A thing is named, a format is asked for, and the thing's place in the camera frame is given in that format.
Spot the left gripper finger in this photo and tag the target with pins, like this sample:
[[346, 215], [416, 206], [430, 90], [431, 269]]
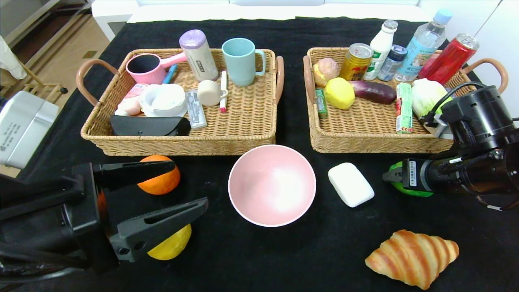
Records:
[[138, 239], [129, 172]]

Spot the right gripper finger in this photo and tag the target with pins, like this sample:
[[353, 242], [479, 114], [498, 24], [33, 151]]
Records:
[[396, 174]]

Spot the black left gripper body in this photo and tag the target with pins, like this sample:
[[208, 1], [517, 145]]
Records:
[[86, 207]]

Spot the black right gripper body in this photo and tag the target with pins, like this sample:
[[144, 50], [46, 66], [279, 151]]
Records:
[[412, 174]]

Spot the green lime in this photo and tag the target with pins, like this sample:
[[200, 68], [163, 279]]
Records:
[[409, 191]]

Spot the orange fruit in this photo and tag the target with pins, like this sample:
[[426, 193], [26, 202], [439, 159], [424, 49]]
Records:
[[162, 184]]

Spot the brown striped croissant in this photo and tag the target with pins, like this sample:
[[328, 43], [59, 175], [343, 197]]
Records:
[[411, 257]]

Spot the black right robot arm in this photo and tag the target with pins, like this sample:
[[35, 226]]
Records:
[[478, 121]]

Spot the yellow pear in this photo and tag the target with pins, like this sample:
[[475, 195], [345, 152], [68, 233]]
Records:
[[174, 245]]

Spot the white soap bar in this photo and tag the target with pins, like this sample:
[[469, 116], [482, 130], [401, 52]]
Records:
[[350, 184]]

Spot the black glasses case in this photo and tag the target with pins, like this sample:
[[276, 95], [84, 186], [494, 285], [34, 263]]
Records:
[[145, 126]]

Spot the green white candy pack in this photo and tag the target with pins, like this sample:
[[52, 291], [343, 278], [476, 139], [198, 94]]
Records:
[[404, 108]]

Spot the pink white tube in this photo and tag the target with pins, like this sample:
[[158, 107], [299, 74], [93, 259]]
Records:
[[131, 104]]

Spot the white round container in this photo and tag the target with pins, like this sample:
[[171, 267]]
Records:
[[163, 100]]

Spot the green white cabbage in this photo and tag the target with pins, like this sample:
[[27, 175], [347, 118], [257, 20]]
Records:
[[427, 95]]

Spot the purple eggplant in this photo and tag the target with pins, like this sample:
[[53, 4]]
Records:
[[375, 91]]

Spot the clear plastic tool pack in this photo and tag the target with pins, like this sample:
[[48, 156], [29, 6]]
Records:
[[196, 112]]

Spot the pink scoop cup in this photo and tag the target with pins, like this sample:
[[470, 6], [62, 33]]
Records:
[[155, 77]]

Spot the yellow lemon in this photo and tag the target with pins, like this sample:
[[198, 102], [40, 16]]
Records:
[[339, 93]]

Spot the green gum pack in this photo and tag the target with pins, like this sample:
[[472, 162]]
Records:
[[321, 102]]

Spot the blue pen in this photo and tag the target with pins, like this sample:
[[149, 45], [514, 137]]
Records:
[[170, 74]]

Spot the small blue-capped bottle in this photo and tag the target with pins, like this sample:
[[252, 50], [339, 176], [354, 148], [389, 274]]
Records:
[[391, 64]]

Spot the small cream cup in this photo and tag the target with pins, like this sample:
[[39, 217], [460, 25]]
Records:
[[208, 93]]

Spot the light wooden rack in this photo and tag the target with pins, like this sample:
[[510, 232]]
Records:
[[48, 86]]

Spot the red drink can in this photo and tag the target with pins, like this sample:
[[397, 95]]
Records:
[[448, 60]]

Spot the yellow drink can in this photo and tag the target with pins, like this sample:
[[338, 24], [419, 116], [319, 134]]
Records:
[[356, 61]]

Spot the white marker pink cap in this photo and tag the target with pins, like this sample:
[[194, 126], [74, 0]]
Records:
[[223, 92]]

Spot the pink bowl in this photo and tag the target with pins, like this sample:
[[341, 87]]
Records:
[[271, 186]]

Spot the clear water bottle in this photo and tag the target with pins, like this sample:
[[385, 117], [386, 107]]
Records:
[[421, 48]]

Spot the pink yellow bun toy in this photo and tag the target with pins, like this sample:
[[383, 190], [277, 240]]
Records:
[[327, 68]]

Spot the white milk bottle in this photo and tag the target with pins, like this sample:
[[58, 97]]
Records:
[[381, 48]]

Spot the cream tumbler purple lid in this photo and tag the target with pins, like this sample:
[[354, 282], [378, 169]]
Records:
[[200, 59]]

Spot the black tablecloth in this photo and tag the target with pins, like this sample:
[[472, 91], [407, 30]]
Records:
[[284, 259]]

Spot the light blue mug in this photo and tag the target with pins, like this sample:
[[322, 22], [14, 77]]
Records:
[[240, 63]]

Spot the white hanging cloth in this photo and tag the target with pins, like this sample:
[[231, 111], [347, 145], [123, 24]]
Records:
[[8, 61]]

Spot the brown wooden shelf unit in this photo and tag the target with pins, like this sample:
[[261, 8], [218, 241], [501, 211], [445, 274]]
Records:
[[61, 20]]

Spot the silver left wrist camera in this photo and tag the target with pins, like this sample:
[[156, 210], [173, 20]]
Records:
[[24, 129]]

